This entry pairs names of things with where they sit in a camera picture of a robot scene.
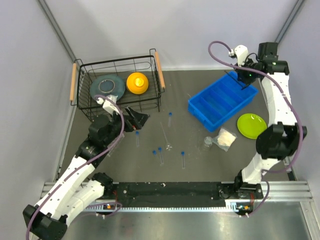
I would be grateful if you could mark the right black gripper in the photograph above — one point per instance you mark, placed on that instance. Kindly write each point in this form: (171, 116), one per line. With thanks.
(241, 78)

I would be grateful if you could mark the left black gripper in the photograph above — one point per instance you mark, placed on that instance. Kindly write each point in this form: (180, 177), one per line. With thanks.
(135, 120)

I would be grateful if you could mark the black wire ring stand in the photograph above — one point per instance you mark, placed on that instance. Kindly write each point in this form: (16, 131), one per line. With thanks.
(241, 84)

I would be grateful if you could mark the glass stirring rod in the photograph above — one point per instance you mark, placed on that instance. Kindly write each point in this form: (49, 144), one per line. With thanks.
(168, 145)

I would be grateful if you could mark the plastic bag of cotton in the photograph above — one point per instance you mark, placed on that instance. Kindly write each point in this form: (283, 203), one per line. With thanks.
(224, 139)

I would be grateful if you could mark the small clear glass flask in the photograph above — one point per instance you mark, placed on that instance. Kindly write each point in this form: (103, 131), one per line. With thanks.
(207, 143)

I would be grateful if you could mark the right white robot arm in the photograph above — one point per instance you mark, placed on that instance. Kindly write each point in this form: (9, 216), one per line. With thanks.
(283, 135)

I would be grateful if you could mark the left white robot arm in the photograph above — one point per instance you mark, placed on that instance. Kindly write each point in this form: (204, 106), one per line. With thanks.
(51, 216)

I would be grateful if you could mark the orange ribbed bowl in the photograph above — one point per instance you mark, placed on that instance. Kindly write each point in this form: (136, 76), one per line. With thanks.
(137, 83)

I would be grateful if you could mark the clear test tube rack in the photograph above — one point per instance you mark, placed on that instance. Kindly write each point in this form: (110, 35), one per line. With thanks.
(112, 150)

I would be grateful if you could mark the blue plastic divided bin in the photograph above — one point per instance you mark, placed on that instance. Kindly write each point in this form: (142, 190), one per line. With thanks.
(220, 101)

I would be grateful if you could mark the blue ceramic plate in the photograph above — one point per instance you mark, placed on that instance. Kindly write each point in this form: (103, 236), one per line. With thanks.
(109, 84)

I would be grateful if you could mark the lime green plate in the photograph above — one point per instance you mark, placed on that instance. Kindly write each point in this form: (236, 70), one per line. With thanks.
(251, 125)

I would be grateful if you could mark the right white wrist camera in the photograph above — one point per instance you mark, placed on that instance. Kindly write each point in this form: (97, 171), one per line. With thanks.
(240, 52)

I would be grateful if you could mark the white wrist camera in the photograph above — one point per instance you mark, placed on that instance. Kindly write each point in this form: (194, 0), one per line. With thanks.
(240, 52)
(108, 103)

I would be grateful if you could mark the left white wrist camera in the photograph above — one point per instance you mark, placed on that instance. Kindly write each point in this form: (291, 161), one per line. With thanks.
(108, 103)

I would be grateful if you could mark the black wire basket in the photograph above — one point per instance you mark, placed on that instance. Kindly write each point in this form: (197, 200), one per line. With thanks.
(83, 74)

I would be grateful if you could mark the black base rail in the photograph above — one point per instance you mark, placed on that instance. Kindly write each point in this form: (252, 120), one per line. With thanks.
(172, 194)

